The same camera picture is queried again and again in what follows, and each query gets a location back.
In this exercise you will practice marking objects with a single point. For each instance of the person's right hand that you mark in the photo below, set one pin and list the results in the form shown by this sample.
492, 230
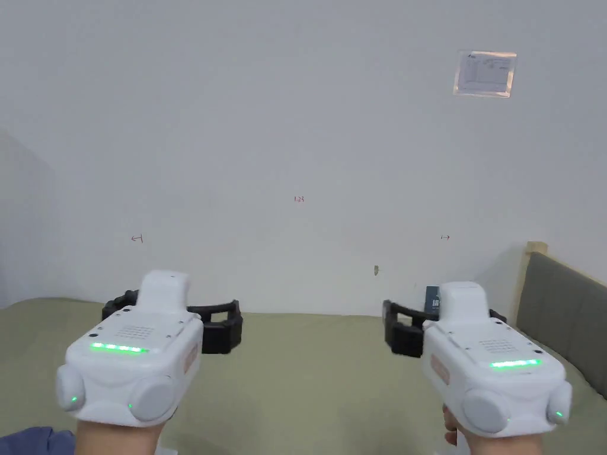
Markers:
498, 445

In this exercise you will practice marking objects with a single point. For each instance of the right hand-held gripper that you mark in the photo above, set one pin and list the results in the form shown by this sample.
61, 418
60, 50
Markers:
493, 369

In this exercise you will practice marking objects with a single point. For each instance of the person's left hand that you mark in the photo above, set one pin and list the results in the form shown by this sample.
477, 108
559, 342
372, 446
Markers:
114, 438

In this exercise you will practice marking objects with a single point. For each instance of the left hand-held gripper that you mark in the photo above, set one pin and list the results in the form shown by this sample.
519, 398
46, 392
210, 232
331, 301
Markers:
137, 360

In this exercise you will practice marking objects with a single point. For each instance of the bed with beige sheet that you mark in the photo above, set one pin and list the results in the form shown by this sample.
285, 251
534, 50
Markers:
308, 379

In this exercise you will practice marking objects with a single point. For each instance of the paper sheet taped on wall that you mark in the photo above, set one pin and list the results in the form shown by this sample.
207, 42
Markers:
484, 74

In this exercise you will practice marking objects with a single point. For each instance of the blue garment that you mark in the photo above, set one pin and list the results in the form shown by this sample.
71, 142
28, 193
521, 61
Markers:
33, 441

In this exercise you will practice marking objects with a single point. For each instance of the grey padded headboard wooden frame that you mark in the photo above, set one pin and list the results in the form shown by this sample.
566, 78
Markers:
564, 308

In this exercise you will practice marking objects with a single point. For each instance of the small dark blue box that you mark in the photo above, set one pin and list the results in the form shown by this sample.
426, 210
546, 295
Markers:
432, 298

